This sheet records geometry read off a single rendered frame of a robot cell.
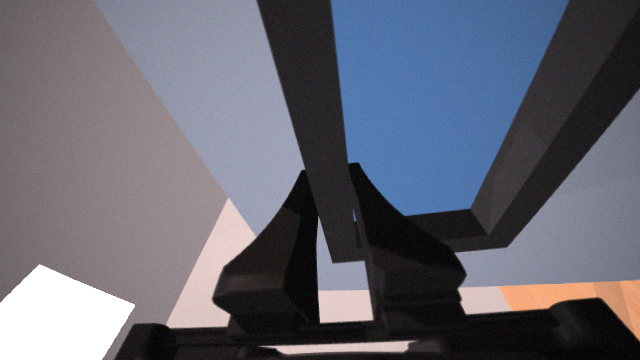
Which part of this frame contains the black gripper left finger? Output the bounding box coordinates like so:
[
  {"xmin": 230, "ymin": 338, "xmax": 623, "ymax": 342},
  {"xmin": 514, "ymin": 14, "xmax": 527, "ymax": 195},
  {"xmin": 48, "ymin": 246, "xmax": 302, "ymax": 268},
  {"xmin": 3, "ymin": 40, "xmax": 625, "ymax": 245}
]
[{"xmin": 212, "ymin": 170, "xmax": 320, "ymax": 338}]

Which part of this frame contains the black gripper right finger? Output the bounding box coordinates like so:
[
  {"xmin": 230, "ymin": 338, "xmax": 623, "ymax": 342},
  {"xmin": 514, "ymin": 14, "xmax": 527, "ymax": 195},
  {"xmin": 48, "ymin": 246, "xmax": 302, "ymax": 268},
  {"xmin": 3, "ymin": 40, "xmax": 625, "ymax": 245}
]
[{"xmin": 348, "ymin": 162, "xmax": 470, "ymax": 332}]

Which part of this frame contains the dark grey flat board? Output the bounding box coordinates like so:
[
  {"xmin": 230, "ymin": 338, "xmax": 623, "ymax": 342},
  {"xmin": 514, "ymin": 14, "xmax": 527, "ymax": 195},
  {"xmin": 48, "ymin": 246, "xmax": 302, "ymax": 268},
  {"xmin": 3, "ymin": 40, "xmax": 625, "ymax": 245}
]
[{"xmin": 93, "ymin": 0, "xmax": 640, "ymax": 291}]

